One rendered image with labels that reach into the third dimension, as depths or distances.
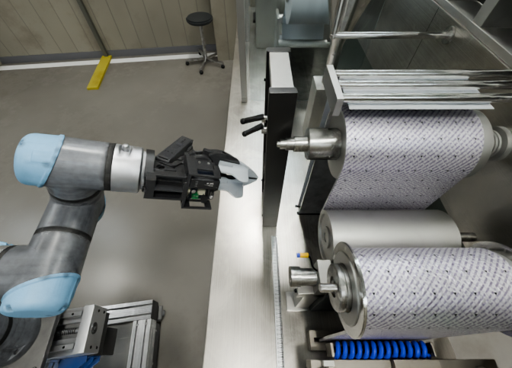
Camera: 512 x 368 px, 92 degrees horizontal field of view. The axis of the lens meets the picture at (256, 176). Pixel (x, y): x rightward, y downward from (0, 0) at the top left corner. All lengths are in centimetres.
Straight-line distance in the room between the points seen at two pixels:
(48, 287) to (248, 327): 51
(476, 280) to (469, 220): 26
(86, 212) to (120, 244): 157
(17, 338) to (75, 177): 71
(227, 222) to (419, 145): 63
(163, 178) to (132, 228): 166
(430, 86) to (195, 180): 42
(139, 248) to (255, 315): 132
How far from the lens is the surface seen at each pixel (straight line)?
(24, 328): 106
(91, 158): 41
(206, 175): 40
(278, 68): 51
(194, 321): 174
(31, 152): 43
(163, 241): 194
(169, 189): 41
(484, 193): 71
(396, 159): 50
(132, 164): 41
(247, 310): 80
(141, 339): 158
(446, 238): 63
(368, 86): 48
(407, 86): 51
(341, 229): 53
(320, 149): 49
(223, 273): 83
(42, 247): 47
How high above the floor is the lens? 170
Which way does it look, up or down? 54 degrees down
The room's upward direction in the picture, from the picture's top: straight up
